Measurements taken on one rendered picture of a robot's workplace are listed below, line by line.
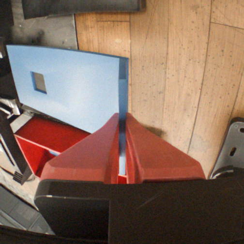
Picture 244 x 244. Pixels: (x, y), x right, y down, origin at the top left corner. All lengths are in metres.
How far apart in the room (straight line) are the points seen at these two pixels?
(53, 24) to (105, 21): 0.08
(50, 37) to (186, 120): 0.21
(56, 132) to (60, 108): 0.16
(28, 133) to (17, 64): 0.17
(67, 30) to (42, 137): 0.17
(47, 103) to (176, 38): 0.14
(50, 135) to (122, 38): 0.19
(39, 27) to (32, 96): 0.12
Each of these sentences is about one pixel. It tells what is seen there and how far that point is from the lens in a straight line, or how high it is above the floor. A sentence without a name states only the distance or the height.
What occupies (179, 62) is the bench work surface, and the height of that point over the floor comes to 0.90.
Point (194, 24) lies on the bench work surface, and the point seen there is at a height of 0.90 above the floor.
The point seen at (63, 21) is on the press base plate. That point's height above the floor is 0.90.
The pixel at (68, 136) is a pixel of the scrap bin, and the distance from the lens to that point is 0.32.
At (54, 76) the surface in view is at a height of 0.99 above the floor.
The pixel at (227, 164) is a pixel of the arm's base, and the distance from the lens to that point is 0.28.
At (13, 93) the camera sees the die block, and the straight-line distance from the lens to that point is 0.34.
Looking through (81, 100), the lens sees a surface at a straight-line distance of 0.16.
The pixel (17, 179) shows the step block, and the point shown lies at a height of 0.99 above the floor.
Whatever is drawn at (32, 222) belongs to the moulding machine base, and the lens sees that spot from 5.28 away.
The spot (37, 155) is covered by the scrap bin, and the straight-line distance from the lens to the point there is 0.43.
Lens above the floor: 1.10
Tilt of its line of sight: 46 degrees down
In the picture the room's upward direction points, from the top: 145 degrees counter-clockwise
